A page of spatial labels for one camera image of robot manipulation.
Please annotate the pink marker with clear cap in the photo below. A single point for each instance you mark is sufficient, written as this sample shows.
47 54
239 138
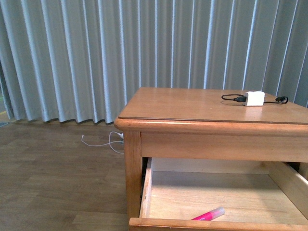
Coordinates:
211 215

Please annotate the wooden drawer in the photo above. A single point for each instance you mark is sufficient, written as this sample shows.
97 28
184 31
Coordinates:
256 196

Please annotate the wooden nightstand cabinet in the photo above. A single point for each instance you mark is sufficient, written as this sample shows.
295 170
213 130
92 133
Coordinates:
199 124

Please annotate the grey pleated curtain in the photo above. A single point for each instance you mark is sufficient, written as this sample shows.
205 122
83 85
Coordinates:
84 59

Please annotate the white charger block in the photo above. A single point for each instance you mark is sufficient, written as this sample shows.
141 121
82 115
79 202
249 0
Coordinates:
254 98

